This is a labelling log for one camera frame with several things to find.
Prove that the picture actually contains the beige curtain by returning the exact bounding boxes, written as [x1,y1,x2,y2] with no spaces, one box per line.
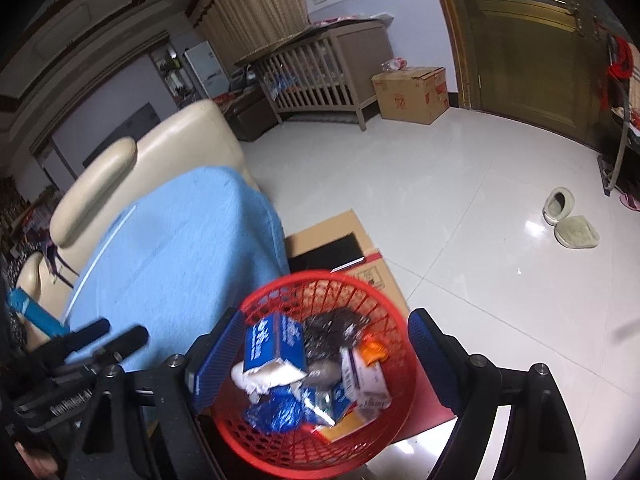
[186,0,309,70]

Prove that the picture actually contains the beige slipper flat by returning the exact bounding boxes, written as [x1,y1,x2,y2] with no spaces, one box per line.
[554,216,600,249]

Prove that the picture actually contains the red plastic mesh basket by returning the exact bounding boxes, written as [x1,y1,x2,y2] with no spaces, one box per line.
[212,271,416,479]

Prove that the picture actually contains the white paper ball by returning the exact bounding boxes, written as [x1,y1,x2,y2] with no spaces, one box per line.
[230,362,307,404]

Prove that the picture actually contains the cream leather sofa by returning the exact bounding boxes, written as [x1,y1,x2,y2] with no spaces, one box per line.
[16,100,258,322]

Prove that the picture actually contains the blue plastic wrapper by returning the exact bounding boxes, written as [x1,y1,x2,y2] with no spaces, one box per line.
[244,386,304,434]

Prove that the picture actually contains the white air conditioner unit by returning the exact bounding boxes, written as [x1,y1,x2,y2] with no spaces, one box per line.
[184,41,229,99]

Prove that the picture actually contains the blue toothpaste box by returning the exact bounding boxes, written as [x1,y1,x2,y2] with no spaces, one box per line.
[244,312,307,377]

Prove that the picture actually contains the wooden baby crib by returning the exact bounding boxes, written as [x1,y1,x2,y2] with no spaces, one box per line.
[244,18,394,131]

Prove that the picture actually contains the brown cardboard box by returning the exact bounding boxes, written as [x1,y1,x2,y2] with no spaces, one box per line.
[371,66,449,125]

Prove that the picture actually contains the blue table cloth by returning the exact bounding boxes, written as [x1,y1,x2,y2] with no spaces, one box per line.
[65,167,290,370]

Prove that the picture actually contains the dark clothes on sofa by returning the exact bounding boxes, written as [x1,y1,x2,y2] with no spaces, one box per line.
[0,173,76,351]

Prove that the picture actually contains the orange wrapper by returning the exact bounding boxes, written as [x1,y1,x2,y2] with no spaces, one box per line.
[358,334,390,366]

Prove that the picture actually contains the golden wooden door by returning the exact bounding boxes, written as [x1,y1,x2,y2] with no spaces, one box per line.
[439,0,628,152]

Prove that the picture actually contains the flat cardboard box on floor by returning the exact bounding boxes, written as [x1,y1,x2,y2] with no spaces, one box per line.
[285,210,454,441]

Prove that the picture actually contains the beige slipper upright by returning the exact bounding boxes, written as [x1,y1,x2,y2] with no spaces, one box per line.
[542,186,575,226]

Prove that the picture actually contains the clothes rack with garments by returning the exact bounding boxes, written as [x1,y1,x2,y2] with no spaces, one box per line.
[598,34,639,212]

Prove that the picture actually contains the black plastic bag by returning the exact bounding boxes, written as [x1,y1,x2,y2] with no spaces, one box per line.
[303,308,370,364]

